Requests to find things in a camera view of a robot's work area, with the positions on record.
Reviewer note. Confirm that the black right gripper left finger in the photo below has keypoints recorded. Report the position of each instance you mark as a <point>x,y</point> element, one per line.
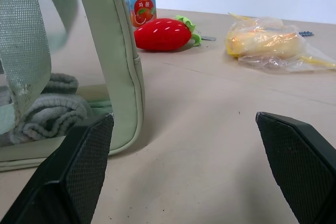
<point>78,171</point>

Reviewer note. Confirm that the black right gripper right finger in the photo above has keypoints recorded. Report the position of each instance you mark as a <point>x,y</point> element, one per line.
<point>296,166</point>

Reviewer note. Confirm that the pale green transparent bag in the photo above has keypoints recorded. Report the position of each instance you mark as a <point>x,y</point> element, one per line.
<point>120,64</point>

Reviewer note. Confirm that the grey-green knitted cloth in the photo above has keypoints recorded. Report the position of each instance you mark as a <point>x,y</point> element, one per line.
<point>50,113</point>

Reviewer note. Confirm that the bread in clear plastic bag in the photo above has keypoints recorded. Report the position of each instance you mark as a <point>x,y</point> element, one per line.
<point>265,41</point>

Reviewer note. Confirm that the small dark blue object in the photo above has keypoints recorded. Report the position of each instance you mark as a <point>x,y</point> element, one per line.
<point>306,33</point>

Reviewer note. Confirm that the small grey metal piece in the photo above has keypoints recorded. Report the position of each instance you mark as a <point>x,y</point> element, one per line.
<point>208,38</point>

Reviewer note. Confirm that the red plush strawberry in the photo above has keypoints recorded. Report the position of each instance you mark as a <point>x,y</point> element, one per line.
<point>162,35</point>

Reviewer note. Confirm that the blue grapefruit drink can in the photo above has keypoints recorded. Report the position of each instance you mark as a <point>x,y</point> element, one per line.
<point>142,6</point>

